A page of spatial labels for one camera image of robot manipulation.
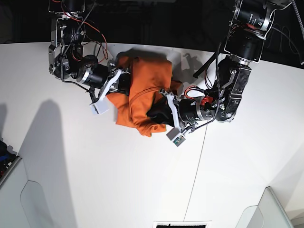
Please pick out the wrist camera image-left arm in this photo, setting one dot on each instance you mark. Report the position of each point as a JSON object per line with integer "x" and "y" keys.
{"x": 99, "y": 107}

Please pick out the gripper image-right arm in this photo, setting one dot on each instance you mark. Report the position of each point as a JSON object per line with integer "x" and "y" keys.
{"x": 184, "y": 112}

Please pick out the white tray bottom centre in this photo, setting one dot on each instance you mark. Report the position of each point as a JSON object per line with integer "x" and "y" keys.
{"x": 181, "y": 224}

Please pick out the orange t-shirt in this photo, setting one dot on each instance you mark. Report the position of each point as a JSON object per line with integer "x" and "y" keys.
{"x": 148, "y": 76}

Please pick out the clear panel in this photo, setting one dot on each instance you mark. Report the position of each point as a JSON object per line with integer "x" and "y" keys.
{"x": 268, "y": 213}
{"x": 35, "y": 206}

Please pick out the clear panel bottom left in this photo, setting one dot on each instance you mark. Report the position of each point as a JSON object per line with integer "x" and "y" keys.
{"x": 35, "y": 206}

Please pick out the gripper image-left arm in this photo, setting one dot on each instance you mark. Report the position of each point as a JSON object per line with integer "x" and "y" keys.
{"x": 103, "y": 80}

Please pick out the wrist camera image-right arm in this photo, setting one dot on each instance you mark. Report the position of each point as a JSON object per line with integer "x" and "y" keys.
{"x": 176, "y": 136}

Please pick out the clear panel bottom right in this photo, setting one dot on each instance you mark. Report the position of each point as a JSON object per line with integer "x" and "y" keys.
{"x": 268, "y": 213}

